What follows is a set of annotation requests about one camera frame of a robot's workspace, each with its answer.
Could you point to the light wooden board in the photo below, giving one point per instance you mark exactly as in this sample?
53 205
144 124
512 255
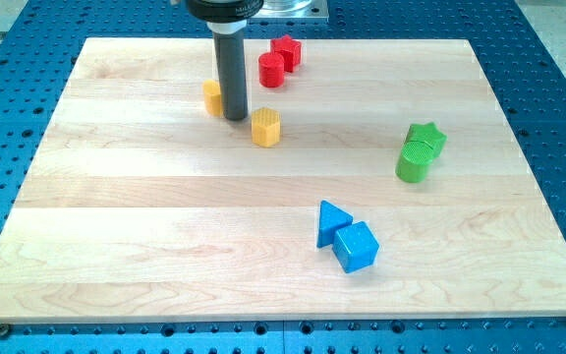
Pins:
140 207

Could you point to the clear acrylic robot base plate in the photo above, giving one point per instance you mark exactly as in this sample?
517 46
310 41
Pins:
294 10

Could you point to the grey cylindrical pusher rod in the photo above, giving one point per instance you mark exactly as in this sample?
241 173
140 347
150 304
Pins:
228 39

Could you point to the red cylinder block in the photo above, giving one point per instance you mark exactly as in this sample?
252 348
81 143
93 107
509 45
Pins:
271 69

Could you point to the blue cube block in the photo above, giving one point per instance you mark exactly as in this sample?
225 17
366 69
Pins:
355 246

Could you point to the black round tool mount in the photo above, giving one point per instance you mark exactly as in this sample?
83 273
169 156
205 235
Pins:
223 11

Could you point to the red star block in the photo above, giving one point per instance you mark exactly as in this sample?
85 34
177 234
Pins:
290 49

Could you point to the green cylinder block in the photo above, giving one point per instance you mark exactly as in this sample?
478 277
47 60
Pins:
414 161

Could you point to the yellow hexagon block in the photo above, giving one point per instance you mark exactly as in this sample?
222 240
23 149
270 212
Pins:
266 127

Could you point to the green star block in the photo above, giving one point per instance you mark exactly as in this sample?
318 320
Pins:
429 135

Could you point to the blue triangle block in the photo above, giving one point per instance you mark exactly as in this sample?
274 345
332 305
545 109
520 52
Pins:
331 218

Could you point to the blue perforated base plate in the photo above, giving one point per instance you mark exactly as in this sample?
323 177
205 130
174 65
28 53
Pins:
522 45

